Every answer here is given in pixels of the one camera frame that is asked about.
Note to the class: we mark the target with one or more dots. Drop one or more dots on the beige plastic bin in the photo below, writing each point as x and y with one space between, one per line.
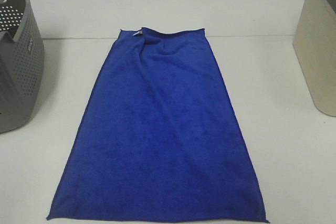
314 44

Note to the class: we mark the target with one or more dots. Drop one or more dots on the grey perforated plastic basket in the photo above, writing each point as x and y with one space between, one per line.
22 63

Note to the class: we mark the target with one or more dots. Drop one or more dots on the blue microfibre towel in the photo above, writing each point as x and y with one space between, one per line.
159 140

